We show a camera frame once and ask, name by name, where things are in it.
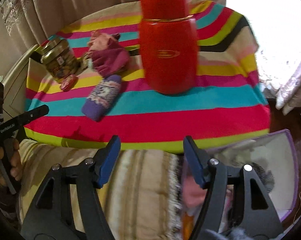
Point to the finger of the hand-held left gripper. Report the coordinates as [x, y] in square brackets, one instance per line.
[34, 112]

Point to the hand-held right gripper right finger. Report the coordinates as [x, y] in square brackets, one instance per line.
[194, 160]

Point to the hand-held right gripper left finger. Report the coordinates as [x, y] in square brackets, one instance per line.
[110, 160]

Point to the purple patterned sock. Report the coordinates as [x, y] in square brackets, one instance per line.
[103, 97]

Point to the white purple-edged storage box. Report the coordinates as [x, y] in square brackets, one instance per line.
[278, 155]

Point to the light pink sock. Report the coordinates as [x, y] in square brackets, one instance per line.
[99, 42]

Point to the magenta sock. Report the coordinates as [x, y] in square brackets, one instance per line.
[113, 57]

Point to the person's left hand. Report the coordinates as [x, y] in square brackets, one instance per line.
[14, 155]

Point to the white carved cabinet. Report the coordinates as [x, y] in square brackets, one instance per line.
[15, 95]

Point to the beige striped blanket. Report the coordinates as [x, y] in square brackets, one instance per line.
[140, 192]

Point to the colourful striped tablecloth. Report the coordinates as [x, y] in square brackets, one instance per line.
[165, 120]

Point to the glass jar with gold lid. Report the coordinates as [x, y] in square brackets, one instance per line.
[60, 62]

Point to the red thermos flask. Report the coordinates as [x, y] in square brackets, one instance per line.
[168, 42]

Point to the beige curtain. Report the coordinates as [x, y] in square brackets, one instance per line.
[90, 5]

